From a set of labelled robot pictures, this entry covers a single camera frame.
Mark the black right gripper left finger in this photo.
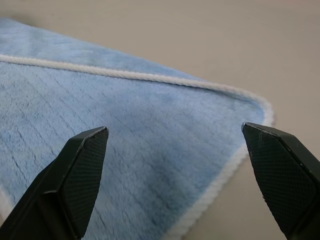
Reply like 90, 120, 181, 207
0, 126, 110, 240

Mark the light blue white-edged towel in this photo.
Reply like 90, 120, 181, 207
0, 16, 275, 240

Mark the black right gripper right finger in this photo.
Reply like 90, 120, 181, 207
241, 121, 320, 240

